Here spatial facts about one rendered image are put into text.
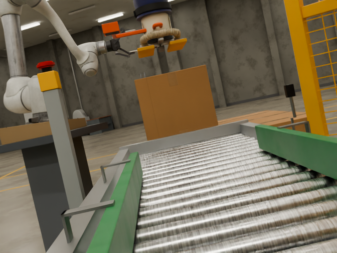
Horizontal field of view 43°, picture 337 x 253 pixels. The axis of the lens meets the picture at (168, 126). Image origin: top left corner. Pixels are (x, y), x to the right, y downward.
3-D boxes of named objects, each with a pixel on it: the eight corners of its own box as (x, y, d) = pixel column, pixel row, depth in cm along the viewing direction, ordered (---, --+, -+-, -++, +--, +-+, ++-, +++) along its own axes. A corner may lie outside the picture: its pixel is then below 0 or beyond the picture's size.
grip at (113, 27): (119, 30, 225) (117, 21, 225) (103, 33, 225) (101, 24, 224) (120, 33, 233) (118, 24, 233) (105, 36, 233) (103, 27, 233)
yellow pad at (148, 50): (154, 47, 243) (153, 39, 243) (137, 51, 243) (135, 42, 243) (153, 55, 277) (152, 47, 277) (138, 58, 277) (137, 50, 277)
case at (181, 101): (220, 136, 235) (205, 64, 233) (149, 151, 234) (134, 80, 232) (206, 129, 295) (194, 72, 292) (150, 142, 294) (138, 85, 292)
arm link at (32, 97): (43, 112, 235) (38, 72, 235) (23, 115, 246) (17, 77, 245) (66, 110, 249) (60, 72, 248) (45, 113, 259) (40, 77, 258)
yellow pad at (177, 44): (187, 41, 244) (185, 32, 244) (170, 44, 244) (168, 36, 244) (182, 49, 278) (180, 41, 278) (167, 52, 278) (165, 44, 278)
